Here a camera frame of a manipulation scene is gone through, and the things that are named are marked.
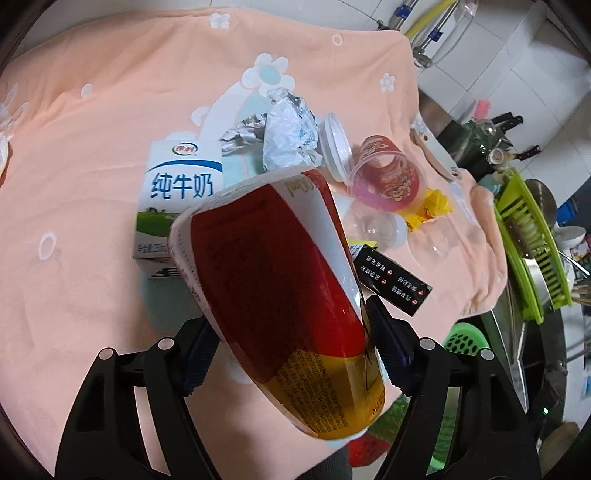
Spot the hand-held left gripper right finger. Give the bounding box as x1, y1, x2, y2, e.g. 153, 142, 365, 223
364, 296, 542, 480

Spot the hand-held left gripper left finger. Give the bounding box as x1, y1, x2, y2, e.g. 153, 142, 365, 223
54, 318, 223, 480

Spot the green plastic basket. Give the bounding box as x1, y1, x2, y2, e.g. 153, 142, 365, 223
365, 321, 491, 480

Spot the red and yellow drink can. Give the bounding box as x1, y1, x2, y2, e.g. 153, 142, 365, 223
167, 167, 387, 440

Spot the red printed plastic cup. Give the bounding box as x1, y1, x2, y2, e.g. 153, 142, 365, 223
347, 135, 428, 213

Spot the black cardboard box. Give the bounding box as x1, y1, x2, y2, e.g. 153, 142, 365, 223
353, 244, 434, 317

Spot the red plastic wrapper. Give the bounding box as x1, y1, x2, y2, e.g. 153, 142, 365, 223
348, 433, 387, 470

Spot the clear plastic cup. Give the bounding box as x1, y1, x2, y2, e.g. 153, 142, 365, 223
339, 194, 410, 250
408, 217, 463, 265

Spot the stainless steel sink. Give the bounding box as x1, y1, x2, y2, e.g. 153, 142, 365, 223
480, 277, 570, 416

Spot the crumpled yellow wrapper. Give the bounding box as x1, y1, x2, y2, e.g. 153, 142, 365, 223
403, 188, 451, 230

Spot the steel cleaver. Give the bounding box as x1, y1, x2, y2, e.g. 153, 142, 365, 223
501, 216, 556, 311

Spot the peach flower-print blanket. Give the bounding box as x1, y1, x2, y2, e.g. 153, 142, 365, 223
0, 6, 509, 432

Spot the white and blue milk carton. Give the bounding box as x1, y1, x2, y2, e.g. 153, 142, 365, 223
131, 140, 225, 280

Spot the green plastic dish rack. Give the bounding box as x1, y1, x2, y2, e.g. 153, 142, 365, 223
493, 168, 579, 325

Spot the white dish with flower print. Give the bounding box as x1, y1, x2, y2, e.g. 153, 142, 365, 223
412, 115, 463, 181

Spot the white plastic cup lid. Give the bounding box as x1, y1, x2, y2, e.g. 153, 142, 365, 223
318, 113, 354, 182

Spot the white bowl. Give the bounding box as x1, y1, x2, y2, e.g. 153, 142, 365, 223
555, 225, 591, 251

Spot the crumpled silver foil wrapper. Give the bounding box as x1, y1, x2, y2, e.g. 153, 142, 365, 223
219, 113, 272, 158

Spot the crumpled white plastic wrapper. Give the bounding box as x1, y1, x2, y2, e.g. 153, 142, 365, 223
262, 89, 322, 174

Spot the corrugated metal hose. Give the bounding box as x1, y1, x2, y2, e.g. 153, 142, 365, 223
412, 0, 468, 68

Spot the yellow hose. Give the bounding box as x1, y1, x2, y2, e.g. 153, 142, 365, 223
401, 0, 459, 38

